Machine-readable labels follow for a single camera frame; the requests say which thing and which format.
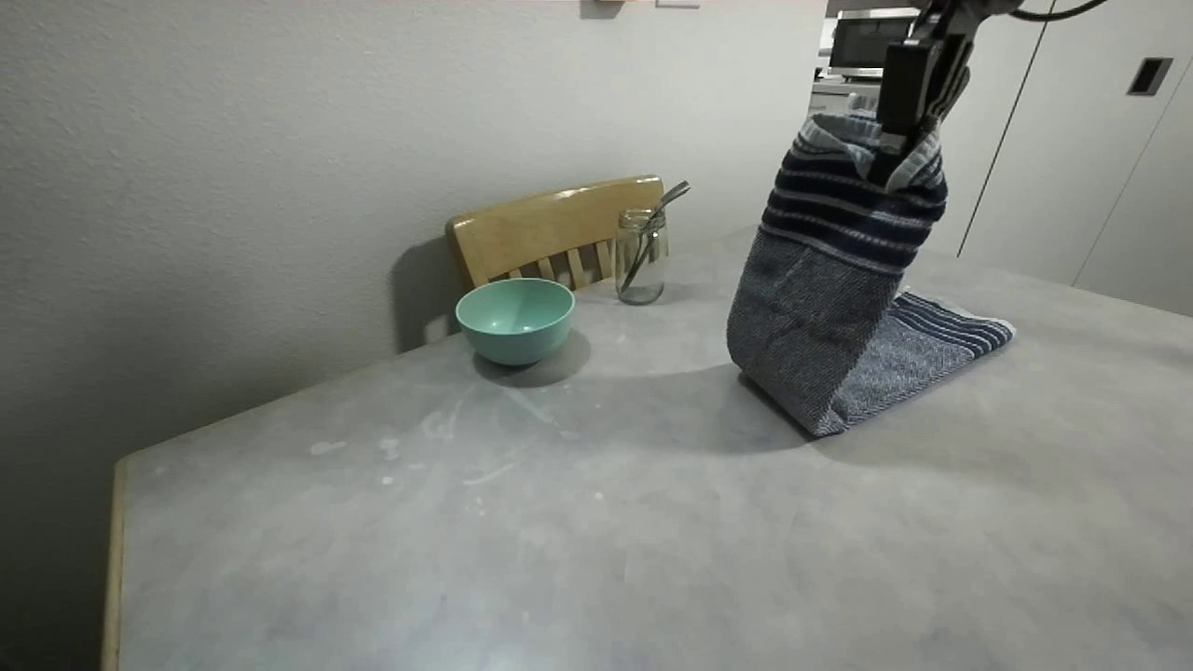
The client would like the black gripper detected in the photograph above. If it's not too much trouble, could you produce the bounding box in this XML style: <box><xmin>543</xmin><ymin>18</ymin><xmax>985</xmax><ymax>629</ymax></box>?
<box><xmin>881</xmin><ymin>0</ymin><xmax>1008</xmax><ymax>138</ymax></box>

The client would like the grey towel with navy stripes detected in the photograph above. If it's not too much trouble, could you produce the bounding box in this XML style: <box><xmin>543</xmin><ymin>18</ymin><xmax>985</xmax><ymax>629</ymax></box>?
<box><xmin>722</xmin><ymin>111</ymin><xmax>1021</xmax><ymax>444</ymax></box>

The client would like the white kitchen counter cabinet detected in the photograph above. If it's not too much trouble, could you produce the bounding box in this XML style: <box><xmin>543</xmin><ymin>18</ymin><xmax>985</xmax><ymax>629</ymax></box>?
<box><xmin>789</xmin><ymin>73</ymin><xmax>974</xmax><ymax>247</ymax></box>

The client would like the metal utensil in jar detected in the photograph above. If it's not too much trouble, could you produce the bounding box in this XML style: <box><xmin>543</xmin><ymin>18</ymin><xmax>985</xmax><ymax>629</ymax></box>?
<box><xmin>619</xmin><ymin>181</ymin><xmax>695</xmax><ymax>294</ymax></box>

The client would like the clear glass jar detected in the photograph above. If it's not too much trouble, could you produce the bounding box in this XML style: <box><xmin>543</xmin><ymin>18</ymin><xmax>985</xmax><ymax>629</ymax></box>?
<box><xmin>613</xmin><ymin>206</ymin><xmax>674</xmax><ymax>310</ymax></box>

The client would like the wooden chair with short slats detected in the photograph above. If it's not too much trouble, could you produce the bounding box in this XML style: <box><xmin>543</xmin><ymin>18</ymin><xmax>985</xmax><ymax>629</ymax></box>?
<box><xmin>425</xmin><ymin>173</ymin><xmax>666</xmax><ymax>347</ymax></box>

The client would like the teal ceramic bowl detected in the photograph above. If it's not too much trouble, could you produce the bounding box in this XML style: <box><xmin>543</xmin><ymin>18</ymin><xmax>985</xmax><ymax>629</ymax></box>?
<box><xmin>452</xmin><ymin>278</ymin><xmax>583</xmax><ymax>368</ymax></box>

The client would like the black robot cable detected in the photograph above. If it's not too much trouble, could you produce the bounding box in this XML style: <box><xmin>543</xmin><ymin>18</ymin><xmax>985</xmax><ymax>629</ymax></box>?
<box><xmin>1008</xmin><ymin>0</ymin><xmax>1110</xmax><ymax>28</ymax></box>

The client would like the black wall panel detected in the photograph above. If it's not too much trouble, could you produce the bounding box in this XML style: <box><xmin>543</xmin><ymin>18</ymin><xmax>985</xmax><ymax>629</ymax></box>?
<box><xmin>1127</xmin><ymin>54</ymin><xmax>1178</xmax><ymax>101</ymax></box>

